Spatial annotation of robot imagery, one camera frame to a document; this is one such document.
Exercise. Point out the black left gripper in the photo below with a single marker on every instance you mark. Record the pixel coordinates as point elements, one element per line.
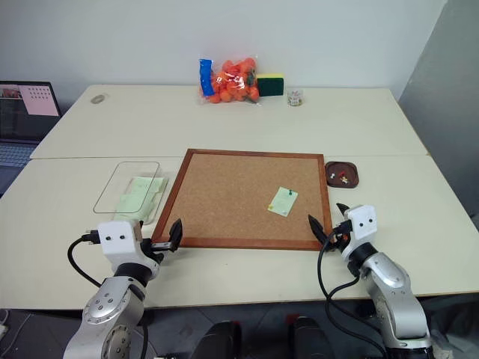
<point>155,247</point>

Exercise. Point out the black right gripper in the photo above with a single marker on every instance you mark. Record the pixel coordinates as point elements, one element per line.
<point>342,235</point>

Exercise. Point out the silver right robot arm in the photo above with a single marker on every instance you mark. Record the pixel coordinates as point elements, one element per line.
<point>393,284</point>

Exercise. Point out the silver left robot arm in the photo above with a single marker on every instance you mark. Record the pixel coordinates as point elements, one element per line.
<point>108,299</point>

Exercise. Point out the light green paper note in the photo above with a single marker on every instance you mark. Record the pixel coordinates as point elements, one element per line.
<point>280,203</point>

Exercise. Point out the wood-framed cork board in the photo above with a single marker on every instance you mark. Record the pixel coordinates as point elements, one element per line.
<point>224,194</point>

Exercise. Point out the small glass jar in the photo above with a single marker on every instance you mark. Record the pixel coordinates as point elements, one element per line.
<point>294,98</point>

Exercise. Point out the brown square tray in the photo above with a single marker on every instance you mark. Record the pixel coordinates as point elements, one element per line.
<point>350,166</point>

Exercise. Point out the stack of green notes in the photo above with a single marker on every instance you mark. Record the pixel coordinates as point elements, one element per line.
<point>138,196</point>

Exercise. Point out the clear plastic box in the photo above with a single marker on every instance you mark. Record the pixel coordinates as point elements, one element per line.
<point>112,202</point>

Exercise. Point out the dark rounded shape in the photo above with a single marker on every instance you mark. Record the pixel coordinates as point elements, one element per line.
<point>221,340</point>
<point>312,338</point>

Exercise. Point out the yellow and green sponge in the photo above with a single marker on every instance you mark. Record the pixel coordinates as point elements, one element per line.
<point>271,86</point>

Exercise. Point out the clear tape roll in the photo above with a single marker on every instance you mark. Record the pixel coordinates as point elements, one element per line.
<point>98,98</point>

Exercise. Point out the plastic bag of oranges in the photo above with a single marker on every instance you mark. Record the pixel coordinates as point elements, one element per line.
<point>232,86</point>

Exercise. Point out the open laptop computer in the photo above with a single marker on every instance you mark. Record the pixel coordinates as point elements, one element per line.
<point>26,112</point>

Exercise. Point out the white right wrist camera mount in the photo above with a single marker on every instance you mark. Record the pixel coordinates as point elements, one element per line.
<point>362,222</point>

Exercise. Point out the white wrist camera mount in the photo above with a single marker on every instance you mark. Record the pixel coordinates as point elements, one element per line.
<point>362,222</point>
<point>118,239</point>

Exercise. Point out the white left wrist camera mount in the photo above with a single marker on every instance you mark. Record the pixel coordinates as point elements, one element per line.
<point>118,239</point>

